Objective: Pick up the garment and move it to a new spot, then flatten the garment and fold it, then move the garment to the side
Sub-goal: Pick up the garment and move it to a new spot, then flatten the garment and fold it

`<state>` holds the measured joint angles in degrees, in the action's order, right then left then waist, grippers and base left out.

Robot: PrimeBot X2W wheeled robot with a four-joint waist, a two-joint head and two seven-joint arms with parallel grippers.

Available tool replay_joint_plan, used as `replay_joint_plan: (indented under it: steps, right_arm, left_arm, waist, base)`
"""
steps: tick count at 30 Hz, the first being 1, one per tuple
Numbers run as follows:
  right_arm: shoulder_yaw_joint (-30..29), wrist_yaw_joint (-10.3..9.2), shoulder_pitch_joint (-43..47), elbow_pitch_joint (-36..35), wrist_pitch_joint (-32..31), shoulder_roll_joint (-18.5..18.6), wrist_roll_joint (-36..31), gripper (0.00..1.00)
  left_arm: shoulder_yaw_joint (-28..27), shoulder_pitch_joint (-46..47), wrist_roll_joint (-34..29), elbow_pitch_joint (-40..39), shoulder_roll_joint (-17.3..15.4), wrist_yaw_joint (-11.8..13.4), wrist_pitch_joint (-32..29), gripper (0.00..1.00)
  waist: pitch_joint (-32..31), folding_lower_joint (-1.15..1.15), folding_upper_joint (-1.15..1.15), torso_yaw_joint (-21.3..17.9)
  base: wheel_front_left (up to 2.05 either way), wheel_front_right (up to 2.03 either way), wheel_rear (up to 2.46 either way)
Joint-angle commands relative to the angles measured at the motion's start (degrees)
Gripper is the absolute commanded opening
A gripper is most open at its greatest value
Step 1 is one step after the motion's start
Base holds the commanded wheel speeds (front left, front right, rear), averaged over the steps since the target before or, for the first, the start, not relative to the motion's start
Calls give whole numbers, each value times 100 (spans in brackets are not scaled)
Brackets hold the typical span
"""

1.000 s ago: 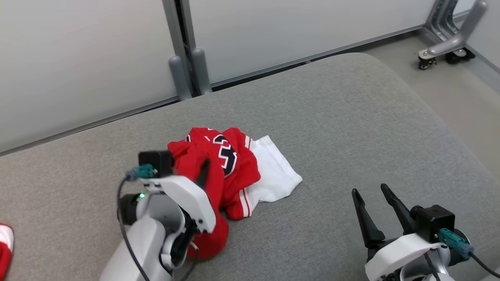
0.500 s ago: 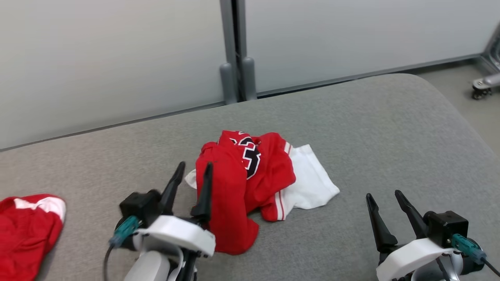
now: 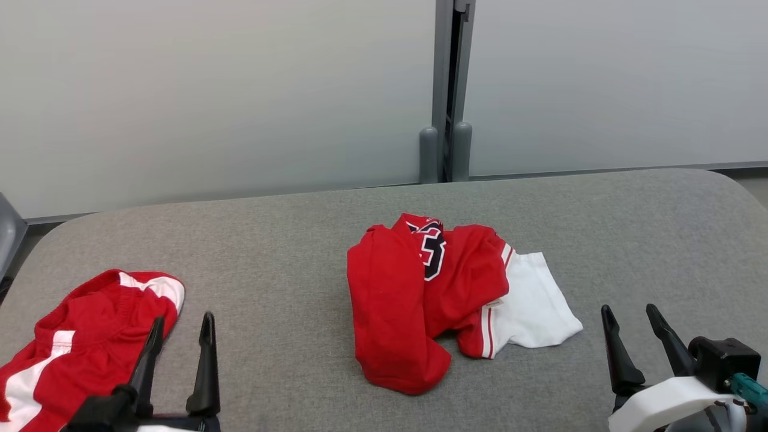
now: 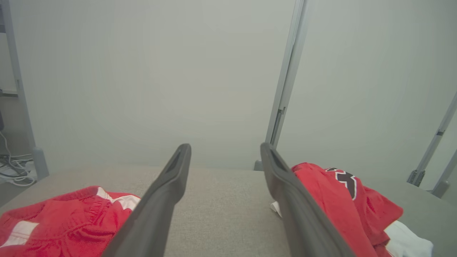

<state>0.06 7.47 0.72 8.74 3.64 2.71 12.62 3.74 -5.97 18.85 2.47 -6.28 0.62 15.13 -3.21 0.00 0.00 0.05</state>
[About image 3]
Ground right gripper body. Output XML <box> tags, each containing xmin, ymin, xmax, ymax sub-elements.
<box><xmin>609</xmin><ymin>376</ymin><xmax>749</xmax><ymax>432</ymax></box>

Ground red white jersey shirt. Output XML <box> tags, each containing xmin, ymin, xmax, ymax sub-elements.
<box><xmin>346</xmin><ymin>212</ymin><xmax>584</xmax><ymax>395</ymax></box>

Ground grey rounded partition foot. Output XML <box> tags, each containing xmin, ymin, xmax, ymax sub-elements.
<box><xmin>452</xmin><ymin>121</ymin><xmax>473</xmax><ymax>182</ymax></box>
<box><xmin>419</xmin><ymin>126</ymin><xmax>440</xmax><ymax>184</ymax></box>

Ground grey metal stand leg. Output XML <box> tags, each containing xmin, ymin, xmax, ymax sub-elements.
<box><xmin>0</xmin><ymin>192</ymin><xmax>29</xmax><ymax>286</ymax></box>

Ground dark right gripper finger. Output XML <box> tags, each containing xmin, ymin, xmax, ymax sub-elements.
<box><xmin>601</xmin><ymin>304</ymin><xmax>646</xmax><ymax>396</ymax></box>
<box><xmin>646</xmin><ymin>304</ymin><xmax>697</xmax><ymax>378</ymax></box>

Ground red shorts with white stripe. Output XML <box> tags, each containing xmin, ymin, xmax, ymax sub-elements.
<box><xmin>0</xmin><ymin>269</ymin><xmax>185</xmax><ymax>432</ymax></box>

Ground white partition panel grey frame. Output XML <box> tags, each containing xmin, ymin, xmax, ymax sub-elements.
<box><xmin>0</xmin><ymin>0</ymin><xmax>454</xmax><ymax>220</ymax></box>
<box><xmin>455</xmin><ymin>0</ymin><xmax>768</xmax><ymax>179</ymax></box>

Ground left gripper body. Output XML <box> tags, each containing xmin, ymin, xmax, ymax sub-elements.
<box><xmin>137</xmin><ymin>413</ymin><xmax>221</xmax><ymax>432</ymax></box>

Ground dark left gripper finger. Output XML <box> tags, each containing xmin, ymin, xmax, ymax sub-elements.
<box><xmin>127</xmin><ymin>316</ymin><xmax>166</xmax><ymax>418</ymax></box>
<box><xmin>185</xmin><ymin>311</ymin><xmax>221</xmax><ymax>416</ymax></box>

